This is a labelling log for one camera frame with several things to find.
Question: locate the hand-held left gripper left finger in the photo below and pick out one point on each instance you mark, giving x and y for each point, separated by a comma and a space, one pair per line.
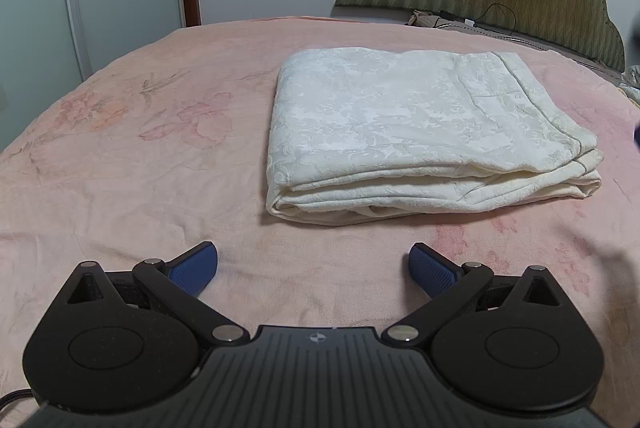
197, 265

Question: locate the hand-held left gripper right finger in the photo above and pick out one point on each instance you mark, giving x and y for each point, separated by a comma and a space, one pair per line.
429, 268

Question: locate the white quilt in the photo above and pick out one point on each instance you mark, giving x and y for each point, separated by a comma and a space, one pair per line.
400, 123

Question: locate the pink floral blanket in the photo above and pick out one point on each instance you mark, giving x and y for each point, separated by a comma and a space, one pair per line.
125, 158

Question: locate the white charger plug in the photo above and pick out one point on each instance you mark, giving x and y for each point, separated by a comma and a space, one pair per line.
470, 23

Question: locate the beige crumpled cloth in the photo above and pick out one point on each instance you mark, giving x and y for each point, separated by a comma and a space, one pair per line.
422, 18

